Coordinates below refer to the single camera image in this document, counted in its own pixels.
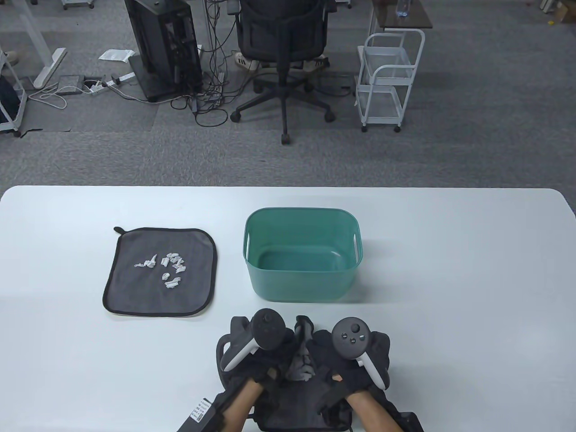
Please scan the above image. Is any white rolling wire cart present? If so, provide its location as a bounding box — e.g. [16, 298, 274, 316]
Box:
[354, 28, 426, 133]

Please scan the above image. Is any white power strip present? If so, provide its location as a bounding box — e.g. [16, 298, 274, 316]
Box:
[88, 71, 136, 95]

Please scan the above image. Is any white frame cart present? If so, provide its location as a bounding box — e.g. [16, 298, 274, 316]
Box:
[0, 45, 28, 138]

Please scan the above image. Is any grey hand towel black trim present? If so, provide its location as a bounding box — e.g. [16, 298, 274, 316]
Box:
[103, 226, 218, 318]
[252, 315, 360, 430]

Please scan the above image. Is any white desk leg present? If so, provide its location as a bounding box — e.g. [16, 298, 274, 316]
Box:
[18, 0, 68, 89]

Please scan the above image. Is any black arm strap with box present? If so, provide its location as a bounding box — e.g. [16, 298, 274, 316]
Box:
[396, 412, 426, 432]
[178, 398, 225, 432]

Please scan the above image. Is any person's left hand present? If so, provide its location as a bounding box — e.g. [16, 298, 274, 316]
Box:
[216, 316, 298, 390]

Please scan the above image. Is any cardboard box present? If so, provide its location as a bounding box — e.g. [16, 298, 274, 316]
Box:
[553, 2, 576, 24]

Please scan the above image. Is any dark brown side table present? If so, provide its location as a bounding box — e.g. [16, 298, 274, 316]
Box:
[372, 0, 433, 30]

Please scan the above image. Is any pile of white paper scraps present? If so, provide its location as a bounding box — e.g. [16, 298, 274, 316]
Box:
[134, 252, 186, 289]
[295, 353, 316, 381]

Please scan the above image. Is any black bag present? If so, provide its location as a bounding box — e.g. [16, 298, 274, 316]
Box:
[0, 74, 23, 123]

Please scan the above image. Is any person's right hand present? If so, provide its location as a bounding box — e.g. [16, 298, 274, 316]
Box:
[307, 329, 392, 396]

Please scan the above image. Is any person's right forearm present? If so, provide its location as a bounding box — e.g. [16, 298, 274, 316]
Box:
[344, 391, 405, 432]

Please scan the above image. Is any black and white hand controller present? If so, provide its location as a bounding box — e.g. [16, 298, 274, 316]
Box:
[224, 308, 286, 373]
[332, 317, 390, 391]

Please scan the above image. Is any grey flat floor box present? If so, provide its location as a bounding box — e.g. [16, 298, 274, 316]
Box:
[58, 75, 85, 95]

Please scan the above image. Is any tangle of black cables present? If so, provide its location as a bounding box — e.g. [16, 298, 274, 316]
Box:
[170, 0, 234, 127]

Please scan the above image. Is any black office chair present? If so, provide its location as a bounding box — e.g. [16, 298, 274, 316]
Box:
[229, 0, 337, 145]

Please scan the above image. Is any green plastic basket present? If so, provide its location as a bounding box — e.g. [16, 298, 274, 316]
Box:
[244, 207, 363, 303]

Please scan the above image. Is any black computer tower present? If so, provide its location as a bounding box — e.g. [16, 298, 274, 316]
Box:
[124, 0, 204, 102]

